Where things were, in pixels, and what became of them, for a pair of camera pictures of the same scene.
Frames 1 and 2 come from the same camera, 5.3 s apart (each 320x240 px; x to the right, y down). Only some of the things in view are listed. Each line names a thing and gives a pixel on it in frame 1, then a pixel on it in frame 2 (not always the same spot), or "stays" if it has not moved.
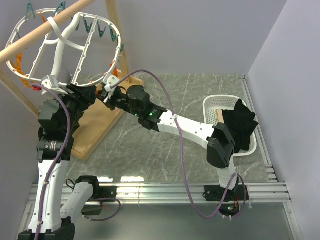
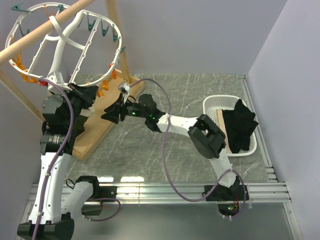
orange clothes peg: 26,82 → 25,78
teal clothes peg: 29,7 → 16,7
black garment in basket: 240,122 stays
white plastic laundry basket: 212,103 stays
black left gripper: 84,96 stays
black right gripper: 108,99 → 119,107
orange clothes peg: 42,17 → 47,15
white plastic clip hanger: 75,50 stays
